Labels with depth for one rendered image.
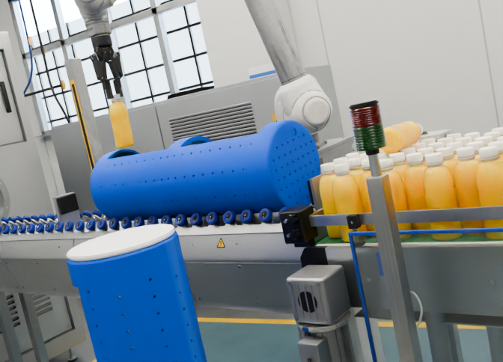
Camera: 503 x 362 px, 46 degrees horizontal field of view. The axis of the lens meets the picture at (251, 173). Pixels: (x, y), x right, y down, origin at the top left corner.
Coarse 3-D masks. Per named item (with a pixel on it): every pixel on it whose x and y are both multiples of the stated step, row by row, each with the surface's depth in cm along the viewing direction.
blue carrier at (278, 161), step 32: (288, 128) 180; (128, 160) 215; (160, 160) 202; (192, 160) 192; (224, 160) 182; (256, 160) 174; (288, 160) 179; (96, 192) 224; (128, 192) 212; (160, 192) 202; (192, 192) 192; (224, 192) 184; (256, 192) 177; (288, 192) 177
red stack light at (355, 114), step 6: (360, 108) 121; (366, 108) 121; (372, 108) 121; (378, 108) 122; (354, 114) 123; (360, 114) 122; (366, 114) 121; (372, 114) 121; (378, 114) 122; (354, 120) 123; (360, 120) 122; (366, 120) 121; (372, 120) 121; (378, 120) 122; (354, 126) 124; (360, 126) 122
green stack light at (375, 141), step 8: (360, 128) 122; (368, 128) 122; (376, 128) 122; (360, 136) 123; (368, 136) 122; (376, 136) 122; (384, 136) 123; (360, 144) 123; (368, 144) 122; (376, 144) 122; (384, 144) 123
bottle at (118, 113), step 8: (112, 104) 224; (120, 104) 224; (112, 112) 223; (120, 112) 223; (112, 120) 224; (120, 120) 223; (128, 120) 226; (112, 128) 225; (120, 128) 224; (128, 128) 225; (120, 136) 224; (128, 136) 225; (120, 144) 225; (128, 144) 225
